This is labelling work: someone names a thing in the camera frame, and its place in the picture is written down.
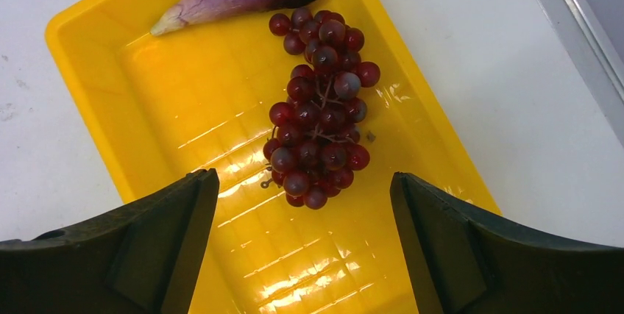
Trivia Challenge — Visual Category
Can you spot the red grape bunch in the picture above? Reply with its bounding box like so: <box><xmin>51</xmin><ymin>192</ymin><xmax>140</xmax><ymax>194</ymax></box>
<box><xmin>261</xmin><ymin>7</ymin><xmax>380</xmax><ymax>210</ymax></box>

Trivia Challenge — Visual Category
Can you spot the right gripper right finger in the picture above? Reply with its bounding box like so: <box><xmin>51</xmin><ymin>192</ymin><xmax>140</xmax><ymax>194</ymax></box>
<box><xmin>390</xmin><ymin>173</ymin><xmax>623</xmax><ymax>313</ymax></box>

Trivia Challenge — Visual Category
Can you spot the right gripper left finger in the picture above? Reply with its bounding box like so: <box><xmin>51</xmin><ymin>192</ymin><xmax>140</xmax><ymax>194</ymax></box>
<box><xmin>1</xmin><ymin>169</ymin><xmax>220</xmax><ymax>313</ymax></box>

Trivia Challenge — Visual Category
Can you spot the aluminium frame rail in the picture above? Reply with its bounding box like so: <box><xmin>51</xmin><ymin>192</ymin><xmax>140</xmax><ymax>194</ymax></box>
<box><xmin>537</xmin><ymin>0</ymin><xmax>623</xmax><ymax>141</ymax></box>

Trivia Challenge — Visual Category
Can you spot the yellow plastic tray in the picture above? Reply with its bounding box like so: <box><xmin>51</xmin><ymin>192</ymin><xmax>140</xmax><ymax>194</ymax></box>
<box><xmin>46</xmin><ymin>0</ymin><xmax>499</xmax><ymax>313</ymax></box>

